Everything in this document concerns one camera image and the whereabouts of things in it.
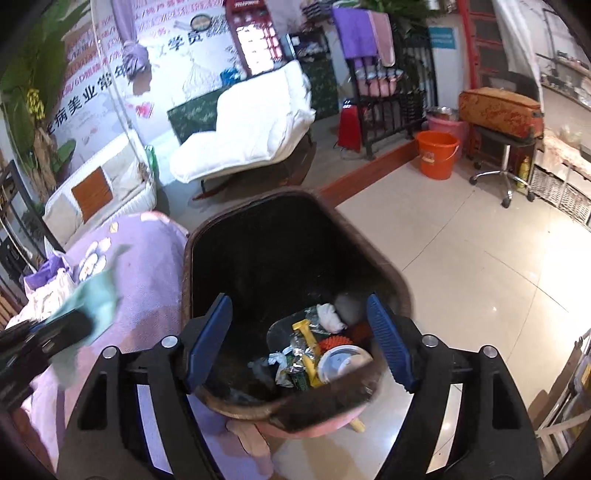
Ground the red ladder shelf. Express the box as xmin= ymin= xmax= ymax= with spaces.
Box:
xmin=461 ymin=0 xmax=504 ymax=94

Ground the black metal chair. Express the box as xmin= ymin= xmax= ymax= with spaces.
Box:
xmin=0 ymin=159 xmax=66 ymax=288

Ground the metal swivel stool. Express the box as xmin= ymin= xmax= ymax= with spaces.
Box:
xmin=469 ymin=126 xmax=537 ymax=208

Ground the brown cushion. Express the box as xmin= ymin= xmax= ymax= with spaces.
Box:
xmin=71 ymin=167 xmax=114 ymax=222

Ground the pink towel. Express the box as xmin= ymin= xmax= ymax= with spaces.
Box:
xmin=366 ymin=10 xmax=397 ymax=66

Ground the black metal rack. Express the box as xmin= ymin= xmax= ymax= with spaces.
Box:
xmin=344 ymin=8 xmax=437 ymax=160

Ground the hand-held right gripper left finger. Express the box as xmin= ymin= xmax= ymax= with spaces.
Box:
xmin=58 ymin=293 xmax=234 ymax=480

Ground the crumpled white wrapper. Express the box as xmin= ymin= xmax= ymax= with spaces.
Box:
xmin=24 ymin=270 xmax=77 ymax=320

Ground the teal wrapper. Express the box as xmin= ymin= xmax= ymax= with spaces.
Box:
xmin=45 ymin=265 xmax=123 ymax=387

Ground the banana plant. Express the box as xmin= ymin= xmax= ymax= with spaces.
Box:
xmin=0 ymin=0 xmax=93 ymax=205

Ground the purple towel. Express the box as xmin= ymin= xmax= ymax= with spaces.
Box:
xmin=332 ymin=6 xmax=379 ymax=60

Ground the orange bucket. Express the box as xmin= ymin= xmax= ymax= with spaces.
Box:
xmin=415 ymin=130 xmax=461 ymax=181

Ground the purple packet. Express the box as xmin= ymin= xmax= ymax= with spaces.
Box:
xmin=23 ymin=256 xmax=71 ymax=288

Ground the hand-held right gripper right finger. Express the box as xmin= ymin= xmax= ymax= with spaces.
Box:
xmin=366 ymin=294 xmax=546 ymax=480

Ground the red bag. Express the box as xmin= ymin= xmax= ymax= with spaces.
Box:
xmin=337 ymin=103 xmax=363 ymax=152

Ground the wicker basket shelf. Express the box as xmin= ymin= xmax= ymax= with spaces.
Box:
xmin=528 ymin=128 xmax=591 ymax=228

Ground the dark trash bin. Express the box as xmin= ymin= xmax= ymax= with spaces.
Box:
xmin=182 ymin=186 xmax=413 ymax=433

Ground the red phone booth cabinet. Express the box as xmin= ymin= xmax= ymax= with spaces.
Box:
xmin=223 ymin=0 xmax=283 ymax=77

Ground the white wicker swing sofa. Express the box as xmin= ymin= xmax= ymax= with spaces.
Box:
xmin=42 ymin=131 xmax=158 ymax=251

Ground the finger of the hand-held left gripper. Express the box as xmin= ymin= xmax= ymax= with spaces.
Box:
xmin=28 ymin=309 xmax=96 ymax=360

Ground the large wall poster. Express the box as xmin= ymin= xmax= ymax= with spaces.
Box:
xmin=59 ymin=0 xmax=242 ymax=145

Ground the green potted plant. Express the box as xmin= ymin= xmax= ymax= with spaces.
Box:
xmin=364 ymin=0 xmax=435 ymax=29

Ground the hanging purple cloth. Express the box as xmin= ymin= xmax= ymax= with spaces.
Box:
xmin=113 ymin=0 xmax=151 ymax=82

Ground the white lounge chair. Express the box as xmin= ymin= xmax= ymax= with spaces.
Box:
xmin=169 ymin=59 xmax=317 ymax=202

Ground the orange patterned case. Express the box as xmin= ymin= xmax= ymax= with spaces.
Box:
xmin=458 ymin=87 xmax=544 ymax=140

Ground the pink basin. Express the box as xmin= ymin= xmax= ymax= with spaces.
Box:
xmin=425 ymin=113 xmax=468 ymax=140

